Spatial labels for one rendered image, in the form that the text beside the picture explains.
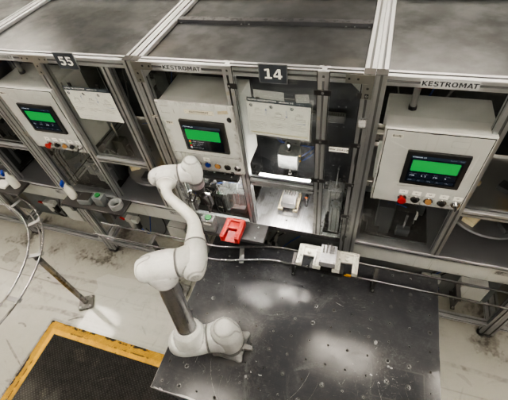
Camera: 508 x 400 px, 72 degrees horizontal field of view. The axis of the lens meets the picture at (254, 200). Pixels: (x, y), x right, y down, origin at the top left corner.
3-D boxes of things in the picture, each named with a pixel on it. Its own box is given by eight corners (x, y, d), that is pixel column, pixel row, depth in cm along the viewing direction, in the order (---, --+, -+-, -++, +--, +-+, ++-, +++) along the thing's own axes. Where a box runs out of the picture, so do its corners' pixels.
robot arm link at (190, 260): (203, 234, 158) (174, 239, 158) (205, 270, 147) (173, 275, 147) (209, 249, 168) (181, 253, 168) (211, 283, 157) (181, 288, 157)
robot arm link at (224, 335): (245, 352, 197) (240, 339, 181) (213, 358, 197) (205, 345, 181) (242, 325, 208) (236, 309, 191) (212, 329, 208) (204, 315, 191)
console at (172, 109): (176, 169, 208) (151, 102, 173) (194, 138, 225) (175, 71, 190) (243, 178, 197) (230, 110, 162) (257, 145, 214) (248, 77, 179)
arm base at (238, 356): (248, 366, 198) (247, 363, 194) (211, 355, 204) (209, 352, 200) (257, 334, 209) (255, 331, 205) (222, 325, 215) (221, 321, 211)
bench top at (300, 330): (152, 388, 200) (150, 386, 197) (217, 236, 263) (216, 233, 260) (440, 486, 160) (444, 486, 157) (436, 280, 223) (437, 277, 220)
